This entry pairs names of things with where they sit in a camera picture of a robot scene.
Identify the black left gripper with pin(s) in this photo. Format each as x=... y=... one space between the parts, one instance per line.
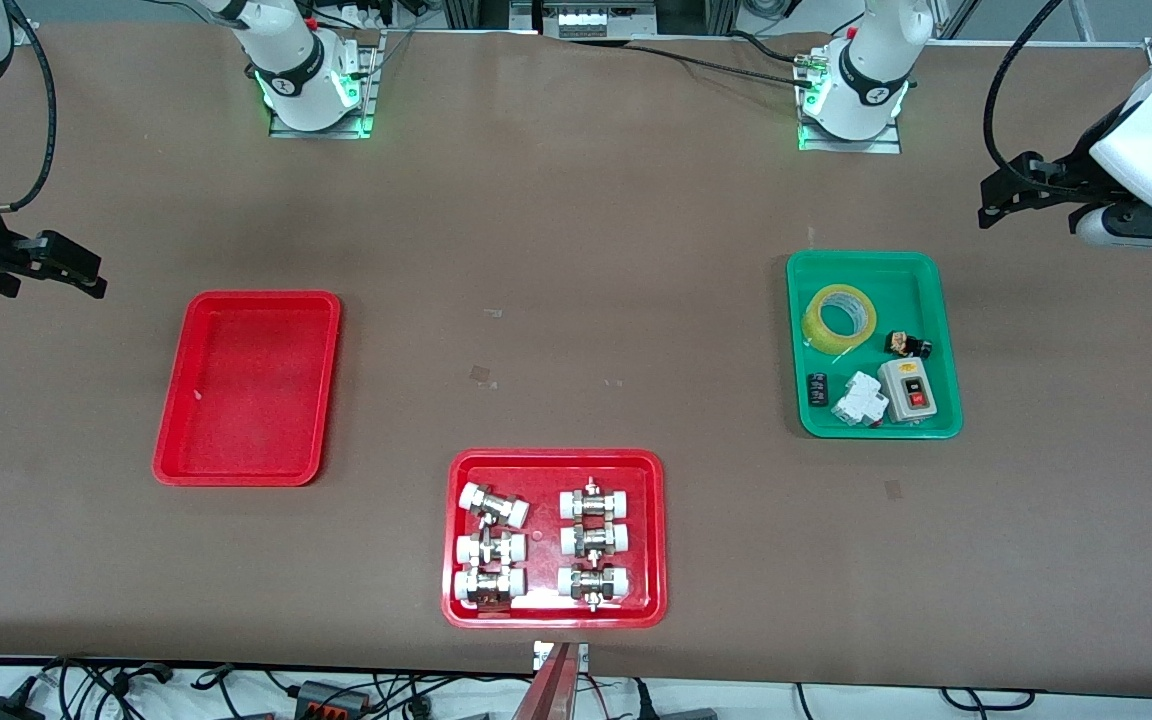
x=1064 y=179

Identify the yellow packing tape roll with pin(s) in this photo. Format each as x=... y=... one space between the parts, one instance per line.
x=821 y=328

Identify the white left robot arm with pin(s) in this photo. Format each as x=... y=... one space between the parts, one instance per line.
x=866 y=70

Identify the green plastic tray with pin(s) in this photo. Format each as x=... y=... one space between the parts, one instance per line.
x=896 y=285

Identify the red plastic tray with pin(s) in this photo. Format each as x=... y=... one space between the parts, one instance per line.
x=246 y=400

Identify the red tray holding pipe fittings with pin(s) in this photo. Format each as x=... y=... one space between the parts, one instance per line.
x=546 y=470

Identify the black orange push button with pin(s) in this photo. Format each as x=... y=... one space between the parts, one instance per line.
x=908 y=346

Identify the white circuit breaker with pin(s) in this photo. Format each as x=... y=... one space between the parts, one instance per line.
x=858 y=400

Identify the small black block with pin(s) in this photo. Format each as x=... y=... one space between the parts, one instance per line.
x=818 y=389

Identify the black power adapter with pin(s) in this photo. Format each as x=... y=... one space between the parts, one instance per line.
x=6 y=710

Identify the white power strip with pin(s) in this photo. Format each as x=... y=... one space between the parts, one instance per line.
x=594 y=22

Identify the white capped brass pipe fitting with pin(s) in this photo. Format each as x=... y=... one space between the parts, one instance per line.
x=488 y=585
x=594 y=502
x=594 y=540
x=489 y=548
x=593 y=582
x=492 y=505

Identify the black orange connector box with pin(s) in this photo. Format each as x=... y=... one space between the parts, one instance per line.
x=331 y=698

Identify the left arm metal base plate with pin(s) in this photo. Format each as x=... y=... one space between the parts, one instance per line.
x=886 y=143

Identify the grey on-off switch box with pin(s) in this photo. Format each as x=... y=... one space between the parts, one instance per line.
x=908 y=392

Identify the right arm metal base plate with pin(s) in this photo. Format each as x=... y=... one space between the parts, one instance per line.
x=321 y=132

